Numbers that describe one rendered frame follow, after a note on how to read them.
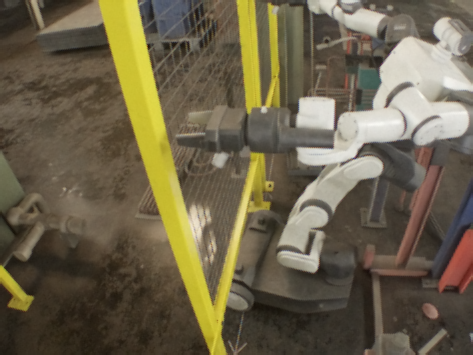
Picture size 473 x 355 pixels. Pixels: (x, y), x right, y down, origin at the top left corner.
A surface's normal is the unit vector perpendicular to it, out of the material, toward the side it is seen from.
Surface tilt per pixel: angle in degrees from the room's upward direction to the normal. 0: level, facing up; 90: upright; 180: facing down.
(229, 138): 90
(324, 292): 0
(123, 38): 90
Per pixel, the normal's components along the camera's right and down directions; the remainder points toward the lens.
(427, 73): -0.47, -0.51
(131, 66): -0.18, 0.65
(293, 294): -0.09, -0.76
